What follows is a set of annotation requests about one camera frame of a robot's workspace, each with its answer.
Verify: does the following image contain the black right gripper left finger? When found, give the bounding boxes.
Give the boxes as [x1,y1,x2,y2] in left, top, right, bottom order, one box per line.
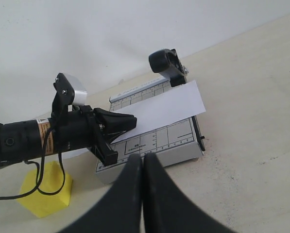
[60,154,143,233]

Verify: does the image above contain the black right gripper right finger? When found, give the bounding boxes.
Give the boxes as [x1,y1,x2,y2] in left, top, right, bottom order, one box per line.
[142,153,233,233]

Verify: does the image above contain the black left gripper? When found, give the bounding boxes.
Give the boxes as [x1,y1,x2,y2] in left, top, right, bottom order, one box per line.
[51,105,137,166]

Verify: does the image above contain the yellow foam cube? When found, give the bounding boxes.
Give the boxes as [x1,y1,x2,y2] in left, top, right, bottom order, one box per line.
[17,161,73,218]

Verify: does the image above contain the white paper sheet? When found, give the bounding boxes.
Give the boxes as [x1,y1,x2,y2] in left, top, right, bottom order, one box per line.
[112,80,205,144]

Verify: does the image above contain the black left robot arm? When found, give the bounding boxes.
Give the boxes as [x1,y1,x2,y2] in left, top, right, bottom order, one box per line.
[0,105,137,169]

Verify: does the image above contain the grey paper cutter base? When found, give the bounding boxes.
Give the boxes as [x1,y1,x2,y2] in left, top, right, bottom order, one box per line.
[95,77,205,184]

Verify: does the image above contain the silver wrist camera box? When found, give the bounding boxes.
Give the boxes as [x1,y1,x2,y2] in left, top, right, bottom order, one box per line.
[53,73,87,106]

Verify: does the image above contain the black camera cable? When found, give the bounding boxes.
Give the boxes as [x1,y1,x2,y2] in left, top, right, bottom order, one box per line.
[0,125,65,201]

